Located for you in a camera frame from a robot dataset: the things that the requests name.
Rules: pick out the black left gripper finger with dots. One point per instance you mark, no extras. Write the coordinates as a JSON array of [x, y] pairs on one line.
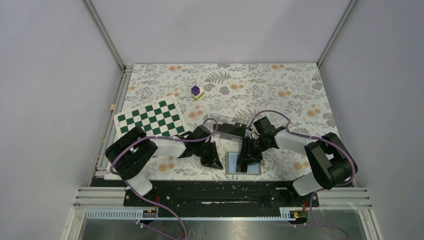
[[214, 153], [215, 164]]

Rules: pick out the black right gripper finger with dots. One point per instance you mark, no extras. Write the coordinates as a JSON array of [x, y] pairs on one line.
[[254, 159], [242, 163]]

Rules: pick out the grey card holder wallet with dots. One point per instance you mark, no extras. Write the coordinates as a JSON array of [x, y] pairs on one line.
[[233, 167]]

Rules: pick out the grey slotted cable duct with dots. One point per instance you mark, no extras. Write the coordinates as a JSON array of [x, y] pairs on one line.
[[205, 213]]

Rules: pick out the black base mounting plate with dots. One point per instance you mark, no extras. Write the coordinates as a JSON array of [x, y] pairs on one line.
[[243, 195]]

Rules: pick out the purple yellow cube stack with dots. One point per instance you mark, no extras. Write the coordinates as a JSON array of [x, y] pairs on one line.
[[197, 92]]

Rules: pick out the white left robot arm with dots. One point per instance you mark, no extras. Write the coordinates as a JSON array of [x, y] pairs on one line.
[[131, 152]]

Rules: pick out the green white chessboard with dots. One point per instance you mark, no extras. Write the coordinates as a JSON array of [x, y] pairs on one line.
[[161, 117]]

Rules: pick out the floral table cloth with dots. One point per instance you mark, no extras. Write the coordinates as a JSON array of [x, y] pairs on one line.
[[286, 93]]

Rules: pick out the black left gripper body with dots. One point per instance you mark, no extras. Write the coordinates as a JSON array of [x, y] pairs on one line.
[[205, 151]]

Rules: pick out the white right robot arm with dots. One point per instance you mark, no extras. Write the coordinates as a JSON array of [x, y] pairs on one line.
[[330, 162]]

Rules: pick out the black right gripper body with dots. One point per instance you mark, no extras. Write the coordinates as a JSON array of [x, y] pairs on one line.
[[255, 146]]

